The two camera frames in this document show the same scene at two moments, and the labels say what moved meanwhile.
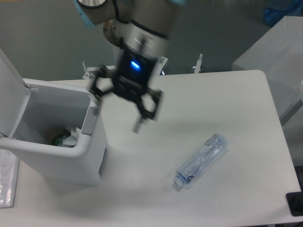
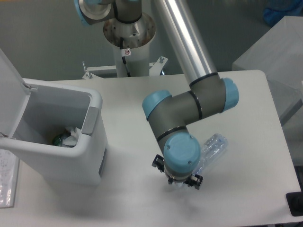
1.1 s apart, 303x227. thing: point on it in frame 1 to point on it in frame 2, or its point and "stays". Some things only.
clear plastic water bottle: x=200 y=160 stays
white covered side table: x=279 y=55 stays
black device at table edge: x=295 y=202 stays
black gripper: x=133 y=73 to x=194 y=180
